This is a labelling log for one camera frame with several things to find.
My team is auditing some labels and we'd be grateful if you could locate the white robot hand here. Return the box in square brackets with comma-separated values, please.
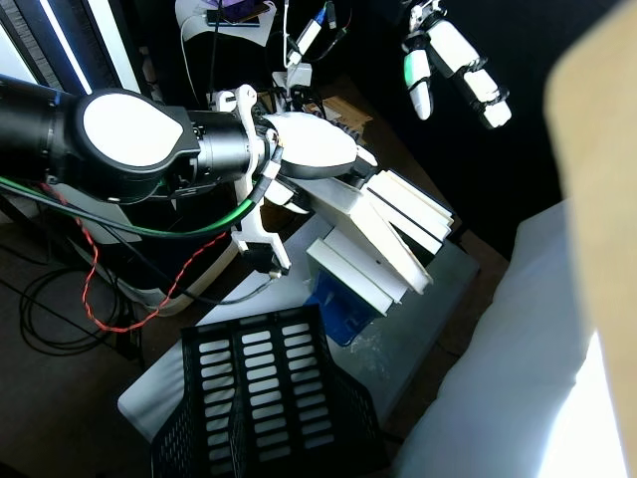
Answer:
[401, 19, 513, 130]
[258, 110, 379, 216]

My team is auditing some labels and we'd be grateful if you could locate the small cardboard box red print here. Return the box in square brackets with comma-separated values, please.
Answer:
[311, 94, 374, 145]

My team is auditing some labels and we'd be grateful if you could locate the white power strip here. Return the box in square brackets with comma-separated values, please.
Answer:
[271, 62, 315, 109]

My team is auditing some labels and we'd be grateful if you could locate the thick cream book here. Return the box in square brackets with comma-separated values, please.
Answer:
[370, 171, 452, 240]

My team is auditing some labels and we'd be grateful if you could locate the thin cream book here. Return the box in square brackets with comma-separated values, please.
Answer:
[382, 168, 457, 225]

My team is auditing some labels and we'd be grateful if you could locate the dark flat tablet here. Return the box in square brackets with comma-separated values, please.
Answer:
[206, 5, 263, 27]

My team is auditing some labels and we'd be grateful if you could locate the white round stool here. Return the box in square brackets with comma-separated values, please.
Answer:
[174, 0, 278, 51]

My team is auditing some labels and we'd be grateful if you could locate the tan board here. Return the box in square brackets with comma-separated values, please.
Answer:
[544, 0, 637, 478]

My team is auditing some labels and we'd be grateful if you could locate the blue bookend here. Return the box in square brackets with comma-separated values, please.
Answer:
[304, 271, 379, 348]

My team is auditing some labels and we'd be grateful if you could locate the white black tower with light strip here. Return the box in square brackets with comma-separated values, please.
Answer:
[0, 0, 240, 315]

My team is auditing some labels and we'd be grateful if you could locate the black mesh file rack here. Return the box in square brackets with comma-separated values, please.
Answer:
[150, 304, 389, 478]

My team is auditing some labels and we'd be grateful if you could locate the white bedding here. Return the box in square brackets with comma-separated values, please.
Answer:
[390, 198, 606, 478]

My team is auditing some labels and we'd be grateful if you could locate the wrist camera on white bracket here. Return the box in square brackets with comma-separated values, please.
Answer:
[208, 84, 293, 279]

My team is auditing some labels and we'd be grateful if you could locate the white hanging cable adapter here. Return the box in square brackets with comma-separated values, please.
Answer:
[284, 17, 325, 67]

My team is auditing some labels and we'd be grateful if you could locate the coiled black floor cable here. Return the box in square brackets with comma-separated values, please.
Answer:
[18, 267, 124, 356]

